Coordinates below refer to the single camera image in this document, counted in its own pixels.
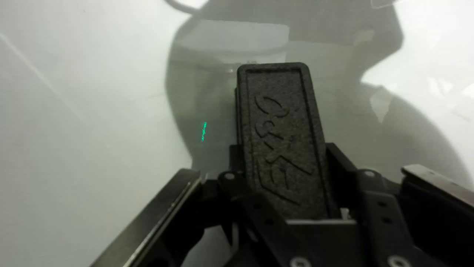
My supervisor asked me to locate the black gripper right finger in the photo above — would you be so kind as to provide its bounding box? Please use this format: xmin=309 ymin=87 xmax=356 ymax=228
xmin=325 ymin=143 xmax=474 ymax=267

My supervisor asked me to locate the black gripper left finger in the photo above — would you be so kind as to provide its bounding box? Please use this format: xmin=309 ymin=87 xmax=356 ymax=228
xmin=90 ymin=143 xmax=322 ymax=267

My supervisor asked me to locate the black felt whiteboard eraser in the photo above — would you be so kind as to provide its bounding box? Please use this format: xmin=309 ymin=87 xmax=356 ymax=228
xmin=233 ymin=60 xmax=341 ymax=221

